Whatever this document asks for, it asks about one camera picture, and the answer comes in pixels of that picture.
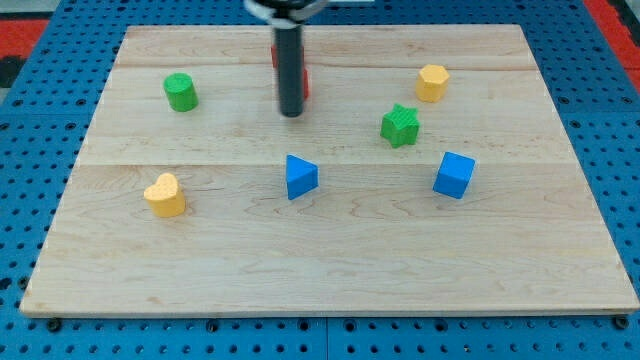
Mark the red block behind rod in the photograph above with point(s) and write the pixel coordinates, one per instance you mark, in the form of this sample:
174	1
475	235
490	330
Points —
306	86

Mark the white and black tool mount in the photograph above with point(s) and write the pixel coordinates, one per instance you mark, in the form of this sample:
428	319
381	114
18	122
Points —
291	10

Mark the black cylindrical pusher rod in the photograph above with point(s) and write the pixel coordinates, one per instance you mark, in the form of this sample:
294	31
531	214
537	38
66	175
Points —
288	44

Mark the blue triangle block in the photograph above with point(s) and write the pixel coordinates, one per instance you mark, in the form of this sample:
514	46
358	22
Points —
301	176

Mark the yellow hexagon block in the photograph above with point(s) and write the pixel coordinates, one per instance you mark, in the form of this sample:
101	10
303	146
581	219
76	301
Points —
432	82

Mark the green star block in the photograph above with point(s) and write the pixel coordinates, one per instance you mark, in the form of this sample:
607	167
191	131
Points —
400	126

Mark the yellow heart block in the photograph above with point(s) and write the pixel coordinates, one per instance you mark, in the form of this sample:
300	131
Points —
165	197

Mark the wooden board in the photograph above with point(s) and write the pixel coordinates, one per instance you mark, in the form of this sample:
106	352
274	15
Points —
373	239

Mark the green cylinder block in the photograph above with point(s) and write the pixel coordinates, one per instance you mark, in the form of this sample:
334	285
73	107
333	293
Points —
180	91

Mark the blue cube block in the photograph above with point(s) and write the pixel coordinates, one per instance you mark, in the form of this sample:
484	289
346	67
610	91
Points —
454	174

